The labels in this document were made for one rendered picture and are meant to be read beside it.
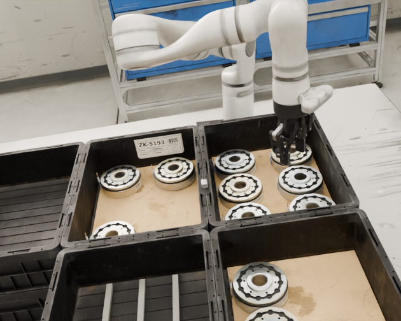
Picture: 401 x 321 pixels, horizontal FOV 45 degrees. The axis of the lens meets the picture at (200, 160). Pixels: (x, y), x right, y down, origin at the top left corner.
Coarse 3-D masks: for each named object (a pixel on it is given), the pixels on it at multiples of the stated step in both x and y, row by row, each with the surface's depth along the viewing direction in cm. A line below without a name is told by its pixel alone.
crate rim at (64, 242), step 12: (144, 132) 128; (156, 132) 127; (168, 132) 127; (84, 156) 123; (84, 168) 118; (204, 192) 104; (72, 204) 107; (204, 204) 101; (72, 216) 104; (204, 216) 98; (168, 228) 97; (180, 228) 96; (192, 228) 96; (204, 228) 96; (84, 240) 97; (96, 240) 97; (108, 240) 96
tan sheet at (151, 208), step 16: (192, 160) 132; (144, 176) 129; (144, 192) 124; (160, 192) 123; (176, 192) 122; (192, 192) 121; (112, 208) 120; (128, 208) 119; (144, 208) 118; (160, 208) 118; (176, 208) 117; (192, 208) 116; (96, 224) 116; (144, 224) 114; (160, 224) 113; (176, 224) 112; (192, 224) 111
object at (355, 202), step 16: (320, 128) 119; (208, 160) 114; (336, 160) 107; (208, 176) 109; (208, 192) 104; (352, 192) 98; (208, 208) 100; (320, 208) 96; (336, 208) 95; (224, 224) 95
